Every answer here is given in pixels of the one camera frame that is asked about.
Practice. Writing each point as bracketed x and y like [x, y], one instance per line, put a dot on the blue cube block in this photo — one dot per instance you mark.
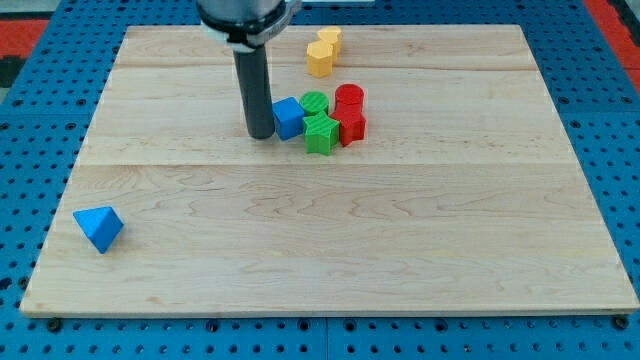
[288, 117]

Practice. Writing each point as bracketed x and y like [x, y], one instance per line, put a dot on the blue triangle block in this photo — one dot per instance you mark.
[100, 225]

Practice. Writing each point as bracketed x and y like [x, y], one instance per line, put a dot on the green star block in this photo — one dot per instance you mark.
[321, 133]

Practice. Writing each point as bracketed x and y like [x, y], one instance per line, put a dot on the red star block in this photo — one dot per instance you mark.
[352, 125]

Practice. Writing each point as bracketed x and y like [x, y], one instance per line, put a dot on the green cylinder block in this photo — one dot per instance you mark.
[314, 102]

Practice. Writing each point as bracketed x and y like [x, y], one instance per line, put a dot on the red cylinder block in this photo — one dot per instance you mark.
[349, 97]

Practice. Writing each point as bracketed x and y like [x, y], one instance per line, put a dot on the yellow hexagon block front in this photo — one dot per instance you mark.
[319, 58]

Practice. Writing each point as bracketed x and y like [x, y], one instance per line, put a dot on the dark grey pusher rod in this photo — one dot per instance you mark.
[254, 84]

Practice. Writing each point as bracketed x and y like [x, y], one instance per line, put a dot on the wooden board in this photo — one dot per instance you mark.
[465, 198]

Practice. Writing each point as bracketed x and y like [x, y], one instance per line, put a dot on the yellow block rear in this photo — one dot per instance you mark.
[333, 36]

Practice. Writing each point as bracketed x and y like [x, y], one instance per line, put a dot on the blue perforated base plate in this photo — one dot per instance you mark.
[48, 109]

